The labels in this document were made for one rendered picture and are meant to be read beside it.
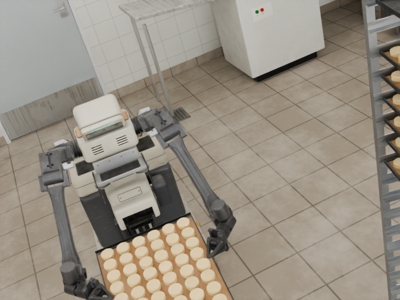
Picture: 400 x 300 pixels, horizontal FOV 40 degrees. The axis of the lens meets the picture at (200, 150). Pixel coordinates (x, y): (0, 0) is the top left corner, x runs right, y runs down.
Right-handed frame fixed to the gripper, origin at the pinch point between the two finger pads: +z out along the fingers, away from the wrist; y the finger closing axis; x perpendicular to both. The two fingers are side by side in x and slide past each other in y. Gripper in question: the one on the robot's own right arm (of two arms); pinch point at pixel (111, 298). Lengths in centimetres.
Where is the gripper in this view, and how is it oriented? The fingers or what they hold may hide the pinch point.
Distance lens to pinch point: 203.1
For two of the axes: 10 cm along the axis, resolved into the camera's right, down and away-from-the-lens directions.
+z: 8.8, 1.1, -4.6
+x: 4.2, -6.3, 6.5
